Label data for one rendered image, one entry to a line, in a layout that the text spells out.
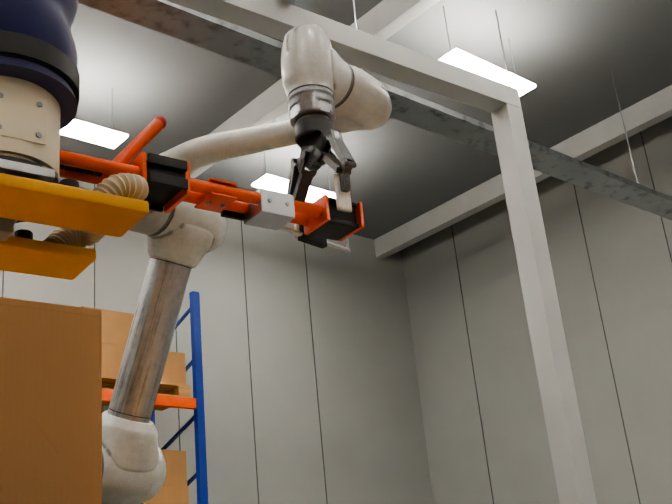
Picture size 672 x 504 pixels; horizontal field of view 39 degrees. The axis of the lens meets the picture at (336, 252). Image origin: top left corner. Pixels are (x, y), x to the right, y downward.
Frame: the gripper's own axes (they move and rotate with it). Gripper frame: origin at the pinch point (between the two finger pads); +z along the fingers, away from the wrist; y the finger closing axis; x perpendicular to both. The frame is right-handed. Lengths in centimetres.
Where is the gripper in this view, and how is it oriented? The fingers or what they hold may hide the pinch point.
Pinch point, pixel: (322, 219)
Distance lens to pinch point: 175.9
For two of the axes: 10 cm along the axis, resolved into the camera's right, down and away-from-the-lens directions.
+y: 5.8, -3.6, -7.4
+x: 8.1, 1.5, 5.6
